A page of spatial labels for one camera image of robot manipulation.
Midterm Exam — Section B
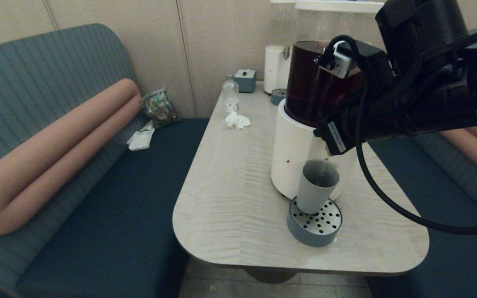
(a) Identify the small white drink dispenser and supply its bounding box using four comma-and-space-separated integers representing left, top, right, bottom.
263, 0, 301, 95

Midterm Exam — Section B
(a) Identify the blue-grey tissue box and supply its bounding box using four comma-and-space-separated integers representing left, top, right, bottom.
234, 69, 256, 93

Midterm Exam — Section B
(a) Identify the round table pedestal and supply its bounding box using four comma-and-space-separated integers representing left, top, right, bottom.
245, 268, 299, 284

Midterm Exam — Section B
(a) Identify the large dark tea dispenser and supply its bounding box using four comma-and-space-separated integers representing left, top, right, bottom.
270, 0, 388, 201

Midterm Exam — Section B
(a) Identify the white dispenser lid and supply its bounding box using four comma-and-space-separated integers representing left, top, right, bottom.
294, 0, 386, 13

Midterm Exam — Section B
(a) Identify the clear plastic bottle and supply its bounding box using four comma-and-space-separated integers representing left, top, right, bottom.
222, 74, 239, 114

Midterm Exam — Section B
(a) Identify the blue perforated drip tray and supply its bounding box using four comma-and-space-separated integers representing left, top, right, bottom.
287, 196, 343, 248

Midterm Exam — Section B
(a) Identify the grey-blue plastic cup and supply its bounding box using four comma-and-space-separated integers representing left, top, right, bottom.
296, 159, 340, 215

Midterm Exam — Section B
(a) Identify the printed snack bag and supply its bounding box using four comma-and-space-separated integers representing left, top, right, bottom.
140, 88, 180, 129

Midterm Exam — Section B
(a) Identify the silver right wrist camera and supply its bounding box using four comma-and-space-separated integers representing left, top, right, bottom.
314, 41, 354, 79

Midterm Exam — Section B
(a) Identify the small blue drip tray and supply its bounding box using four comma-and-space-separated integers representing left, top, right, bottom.
270, 88, 287, 105

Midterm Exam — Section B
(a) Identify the crumpled white tissue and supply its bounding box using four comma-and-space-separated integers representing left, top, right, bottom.
225, 111, 251, 130

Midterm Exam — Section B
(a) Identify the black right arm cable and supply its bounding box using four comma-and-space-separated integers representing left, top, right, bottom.
321, 35, 477, 236

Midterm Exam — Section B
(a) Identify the white napkin pack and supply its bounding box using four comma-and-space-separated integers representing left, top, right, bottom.
126, 120, 155, 151

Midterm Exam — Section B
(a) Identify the blue upholstered bench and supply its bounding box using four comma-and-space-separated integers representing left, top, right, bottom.
0, 23, 210, 298
365, 28, 477, 298

